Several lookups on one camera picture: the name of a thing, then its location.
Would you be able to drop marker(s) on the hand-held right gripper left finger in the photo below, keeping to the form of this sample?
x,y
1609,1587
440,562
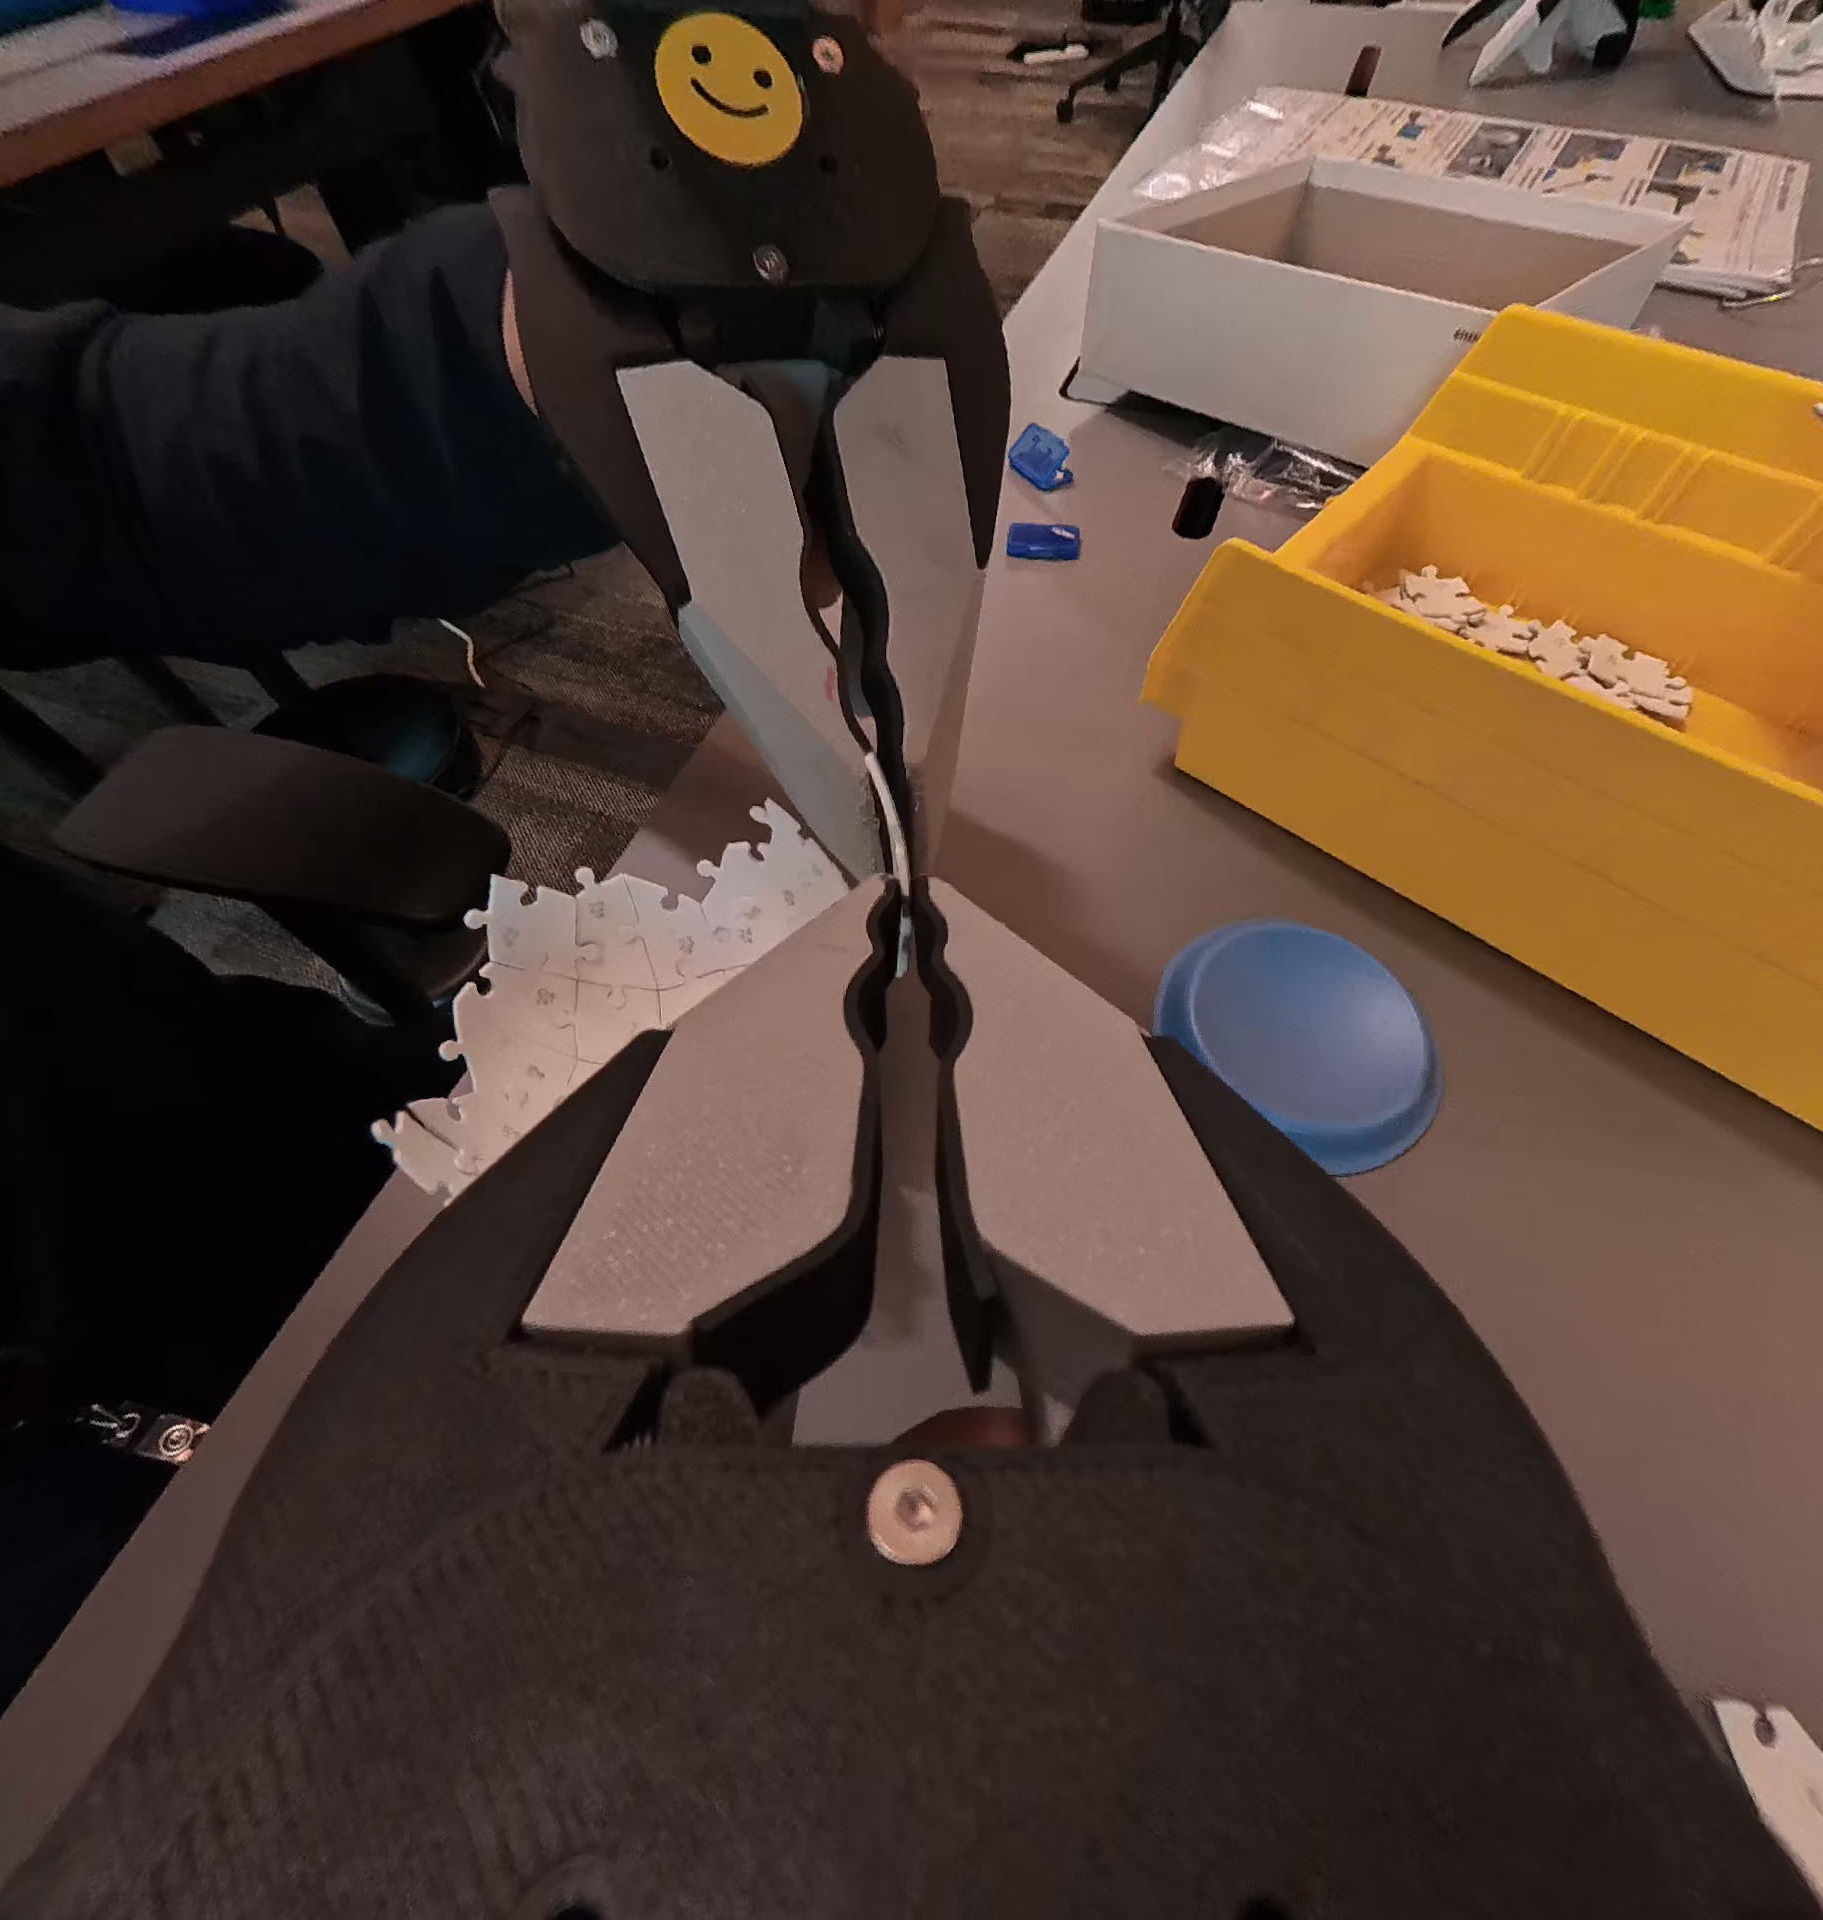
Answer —
x,y
703,1187

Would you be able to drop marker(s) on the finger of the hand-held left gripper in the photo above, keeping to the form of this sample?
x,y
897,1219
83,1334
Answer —
x,y
926,525
718,510

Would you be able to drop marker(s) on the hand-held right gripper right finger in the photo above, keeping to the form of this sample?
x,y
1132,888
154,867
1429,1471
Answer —
x,y
1106,1187

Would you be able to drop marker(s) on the partly built puzzle ball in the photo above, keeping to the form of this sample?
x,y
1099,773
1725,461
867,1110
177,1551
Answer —
x,y
596,975

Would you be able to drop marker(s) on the small curved puzzle piece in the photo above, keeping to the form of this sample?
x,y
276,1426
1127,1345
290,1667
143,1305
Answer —
x,y
907,938

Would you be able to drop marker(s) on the white puzzle pieces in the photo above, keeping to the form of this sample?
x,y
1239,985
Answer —
x,y
1811,1801

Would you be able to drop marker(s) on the person's left forearm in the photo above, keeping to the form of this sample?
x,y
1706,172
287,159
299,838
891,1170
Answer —
x,y
252,420

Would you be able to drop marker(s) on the pile of puzzle pieces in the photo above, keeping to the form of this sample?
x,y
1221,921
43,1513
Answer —
x,y
1542,638

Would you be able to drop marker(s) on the small blue plastic part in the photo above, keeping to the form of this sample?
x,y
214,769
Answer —
x,y
1044,540
1044,456

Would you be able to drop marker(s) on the small black cap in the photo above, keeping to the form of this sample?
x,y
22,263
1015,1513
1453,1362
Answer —
x,y
1194,507

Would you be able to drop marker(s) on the clear plastic bag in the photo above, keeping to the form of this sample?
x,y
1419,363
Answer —
x,y
1278,467

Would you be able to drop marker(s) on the white cardboard tray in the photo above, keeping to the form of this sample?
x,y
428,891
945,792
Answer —
x,y
1225,314

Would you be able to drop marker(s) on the dark blue round object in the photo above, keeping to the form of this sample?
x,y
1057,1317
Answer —
x,y
385,735

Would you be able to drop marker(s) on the black office chair base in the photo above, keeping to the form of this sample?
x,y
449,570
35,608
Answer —
x,y
1135,61

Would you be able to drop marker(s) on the black chair armrest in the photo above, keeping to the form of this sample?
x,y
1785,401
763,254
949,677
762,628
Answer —
x,y
281,826

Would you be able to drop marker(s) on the yellow plastic bin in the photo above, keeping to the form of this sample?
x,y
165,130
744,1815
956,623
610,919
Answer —
x,y
1525,843

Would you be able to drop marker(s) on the wooden desk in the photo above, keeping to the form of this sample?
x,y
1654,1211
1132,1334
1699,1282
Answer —
x,y
174,90

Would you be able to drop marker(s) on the metal badge clip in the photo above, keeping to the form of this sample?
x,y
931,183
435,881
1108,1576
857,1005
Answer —
x,y
174,1442

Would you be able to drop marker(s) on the printed instruction sheets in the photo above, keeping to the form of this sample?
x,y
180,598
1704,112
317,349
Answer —
x,y
1602,165

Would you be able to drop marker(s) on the white model figure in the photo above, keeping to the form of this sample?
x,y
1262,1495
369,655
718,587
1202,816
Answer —
x,y
1542,39

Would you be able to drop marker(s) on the white folded object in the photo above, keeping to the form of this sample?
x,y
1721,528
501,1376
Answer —
x,y
1754,54

